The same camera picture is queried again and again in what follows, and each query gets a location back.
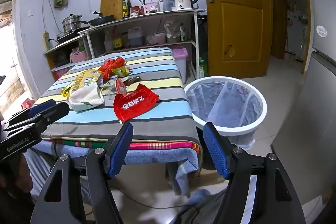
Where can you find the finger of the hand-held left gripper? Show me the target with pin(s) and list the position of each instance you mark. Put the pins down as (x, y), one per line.
(56, 110)
(43, 106)

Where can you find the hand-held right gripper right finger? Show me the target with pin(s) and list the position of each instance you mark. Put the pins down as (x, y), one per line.
(215, 150)

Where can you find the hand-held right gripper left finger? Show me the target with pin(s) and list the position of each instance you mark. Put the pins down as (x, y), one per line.
(121, 146)

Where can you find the red snack wrapper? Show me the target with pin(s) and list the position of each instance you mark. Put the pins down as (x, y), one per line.
(134, 106)

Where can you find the yellow green snack packet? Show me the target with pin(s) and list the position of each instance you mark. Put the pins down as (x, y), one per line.
(86, 78)

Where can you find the white trash bin with liner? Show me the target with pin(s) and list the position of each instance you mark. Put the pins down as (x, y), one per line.
(225, 100)

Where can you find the pale green packet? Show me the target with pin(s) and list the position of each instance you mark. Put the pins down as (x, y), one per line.
(107, 86)

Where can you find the person's striped pants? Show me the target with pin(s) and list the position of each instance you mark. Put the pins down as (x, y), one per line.
(39, 169)

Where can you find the colourful plaid cloth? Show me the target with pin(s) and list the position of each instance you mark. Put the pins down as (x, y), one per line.
(157, 145)

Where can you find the wooden cabinet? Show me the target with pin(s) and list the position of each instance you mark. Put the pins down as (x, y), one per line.
(52, 49)

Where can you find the pink plastic basket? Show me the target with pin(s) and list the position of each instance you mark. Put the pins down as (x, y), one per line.
(78, 56)

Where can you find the small red lidded cup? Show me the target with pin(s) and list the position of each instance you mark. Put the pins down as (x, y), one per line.
(120, 86)

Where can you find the yellowed power strip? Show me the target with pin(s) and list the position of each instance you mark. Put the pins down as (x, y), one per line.
(46, 41)

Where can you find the brown stick wrapper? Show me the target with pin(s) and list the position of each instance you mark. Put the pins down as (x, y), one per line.
(132, 80)

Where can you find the red plastic bag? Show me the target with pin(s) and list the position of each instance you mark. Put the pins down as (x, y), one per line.
(113, 65)

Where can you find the small yellow snack wrapper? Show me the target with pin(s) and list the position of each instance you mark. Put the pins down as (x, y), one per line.
(119, 71)

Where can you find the black induction cooker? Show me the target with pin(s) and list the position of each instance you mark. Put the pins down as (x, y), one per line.
(68, 35)

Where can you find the grey striped blanket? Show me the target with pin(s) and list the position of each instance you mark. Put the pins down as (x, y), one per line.
(147, 74)

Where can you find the green drink bottle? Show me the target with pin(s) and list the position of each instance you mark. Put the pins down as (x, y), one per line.
(202, 69)

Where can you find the clear plastic bottle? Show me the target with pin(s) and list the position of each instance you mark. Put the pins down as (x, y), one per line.
(108, 43)

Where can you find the steel steamer pot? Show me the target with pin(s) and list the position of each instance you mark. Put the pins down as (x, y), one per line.
(71, 23)

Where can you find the yellow label bottle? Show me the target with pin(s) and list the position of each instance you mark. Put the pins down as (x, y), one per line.
(117, 41)

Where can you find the pink lidded storage bin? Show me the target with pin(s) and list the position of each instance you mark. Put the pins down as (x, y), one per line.
(179, 60)

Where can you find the black frying pan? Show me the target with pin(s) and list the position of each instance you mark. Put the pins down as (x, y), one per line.
(102, 19)

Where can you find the grey blue canister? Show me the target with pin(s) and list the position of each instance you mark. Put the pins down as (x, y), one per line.
(135, 37)

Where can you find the white refrigerator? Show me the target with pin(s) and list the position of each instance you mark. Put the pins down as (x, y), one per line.
(315, 108)

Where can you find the white tub pink lid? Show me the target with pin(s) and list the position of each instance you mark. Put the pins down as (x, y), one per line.
(159, 37)

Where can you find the wooden cutting board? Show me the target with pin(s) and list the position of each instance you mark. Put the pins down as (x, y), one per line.
(111, 3)

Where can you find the yellow oil bottle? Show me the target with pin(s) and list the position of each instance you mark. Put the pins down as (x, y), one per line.
(124, 10)

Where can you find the white metal shelf rack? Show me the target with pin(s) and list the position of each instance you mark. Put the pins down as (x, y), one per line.
(195, 29)

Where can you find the yellow wooden door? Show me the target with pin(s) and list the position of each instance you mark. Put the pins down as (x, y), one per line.
(236, 29)

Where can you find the dark sauce bottle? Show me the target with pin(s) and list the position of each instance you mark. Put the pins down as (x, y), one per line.
(129, 7)

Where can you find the crumpled plastic bags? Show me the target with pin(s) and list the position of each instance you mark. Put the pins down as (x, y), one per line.
(174, 29)

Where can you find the pink utensil box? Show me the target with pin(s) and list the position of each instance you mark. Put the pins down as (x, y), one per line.
(149, 8)

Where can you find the dark chopsticks bundle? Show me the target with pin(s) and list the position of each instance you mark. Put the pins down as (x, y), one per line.
(143, 0)

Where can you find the white appliance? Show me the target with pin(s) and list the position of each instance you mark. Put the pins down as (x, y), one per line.
(296, 32)

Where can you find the grey plastic jug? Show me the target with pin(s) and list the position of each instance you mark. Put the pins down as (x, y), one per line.
(166, 3)

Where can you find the round white sticker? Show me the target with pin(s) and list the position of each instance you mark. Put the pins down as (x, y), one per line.
(321, 31)

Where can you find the white wall socket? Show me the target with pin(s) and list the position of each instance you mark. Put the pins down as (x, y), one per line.
(31, 12)

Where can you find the wooden doorway frame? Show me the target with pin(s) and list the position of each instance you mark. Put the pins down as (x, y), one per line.
(278, 16)

